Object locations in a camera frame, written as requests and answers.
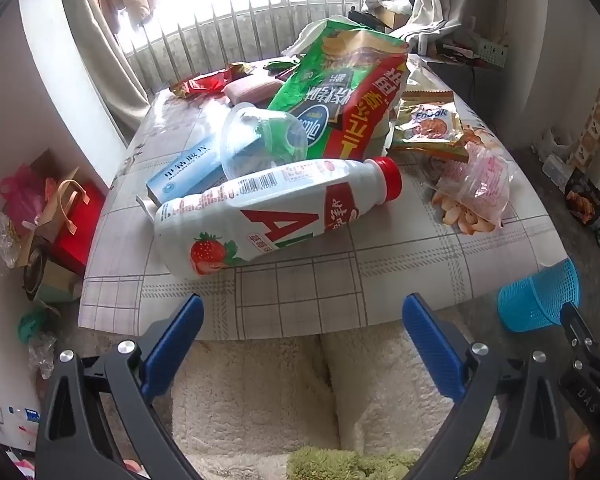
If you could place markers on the pink snack packet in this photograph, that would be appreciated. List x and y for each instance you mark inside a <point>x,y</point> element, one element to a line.
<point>250,89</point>

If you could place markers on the clear plastic containers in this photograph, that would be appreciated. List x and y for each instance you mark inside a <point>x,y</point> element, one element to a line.
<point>555,160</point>

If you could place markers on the blue medicine box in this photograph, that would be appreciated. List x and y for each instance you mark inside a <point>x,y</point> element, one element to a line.
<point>185,172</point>

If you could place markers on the red snack wrapper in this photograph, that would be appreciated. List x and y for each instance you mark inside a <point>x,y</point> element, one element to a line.
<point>205,82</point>

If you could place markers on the dark snack bag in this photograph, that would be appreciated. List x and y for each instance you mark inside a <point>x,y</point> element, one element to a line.
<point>585,200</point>

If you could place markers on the green fuzzy slipper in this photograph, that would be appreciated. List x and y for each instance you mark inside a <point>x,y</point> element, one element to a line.
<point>350,465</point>

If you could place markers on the beige window curtain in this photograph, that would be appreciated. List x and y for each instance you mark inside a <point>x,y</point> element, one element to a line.
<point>440,0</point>
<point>95,50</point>

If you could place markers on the pale green box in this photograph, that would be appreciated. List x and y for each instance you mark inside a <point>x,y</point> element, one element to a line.
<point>57,282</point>

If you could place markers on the green chip bag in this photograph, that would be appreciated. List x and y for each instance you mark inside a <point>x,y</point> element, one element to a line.
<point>330,85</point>

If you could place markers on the pink plastic bag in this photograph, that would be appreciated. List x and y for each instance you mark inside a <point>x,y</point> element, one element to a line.
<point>17,192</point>

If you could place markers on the blue plastic basket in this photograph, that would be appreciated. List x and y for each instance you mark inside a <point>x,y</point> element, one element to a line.
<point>535,300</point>

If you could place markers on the open cardboard box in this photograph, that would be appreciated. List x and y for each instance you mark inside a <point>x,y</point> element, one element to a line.
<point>387,12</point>

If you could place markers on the white strawberry drink bottle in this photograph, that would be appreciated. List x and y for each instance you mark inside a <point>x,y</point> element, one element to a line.
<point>280,200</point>

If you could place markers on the patterned wall sticker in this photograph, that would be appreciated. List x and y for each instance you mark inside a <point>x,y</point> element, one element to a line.
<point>597,120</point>

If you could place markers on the green plastic bag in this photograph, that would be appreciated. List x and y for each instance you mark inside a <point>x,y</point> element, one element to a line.
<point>32,325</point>

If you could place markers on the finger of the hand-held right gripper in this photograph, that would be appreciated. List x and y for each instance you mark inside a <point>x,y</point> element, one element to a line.
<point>577,327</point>

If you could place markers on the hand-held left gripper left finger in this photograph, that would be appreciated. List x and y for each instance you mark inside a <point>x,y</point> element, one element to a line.
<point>176,345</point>

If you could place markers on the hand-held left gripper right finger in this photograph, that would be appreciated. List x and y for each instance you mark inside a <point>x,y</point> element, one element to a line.
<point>430,345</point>

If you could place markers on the metal window railing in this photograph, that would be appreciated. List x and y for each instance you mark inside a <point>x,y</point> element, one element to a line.
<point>205,45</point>

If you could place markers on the clear plastic bag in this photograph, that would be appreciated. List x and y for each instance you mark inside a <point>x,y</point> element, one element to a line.
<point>5,240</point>

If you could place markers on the yellow cracker packet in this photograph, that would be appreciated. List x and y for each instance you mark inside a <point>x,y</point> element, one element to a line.
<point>425,125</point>

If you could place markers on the clear plastic cup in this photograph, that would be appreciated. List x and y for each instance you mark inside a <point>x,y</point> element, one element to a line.
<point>240,130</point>

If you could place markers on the person's right hand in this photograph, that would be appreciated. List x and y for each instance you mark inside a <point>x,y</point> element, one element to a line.
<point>582,457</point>

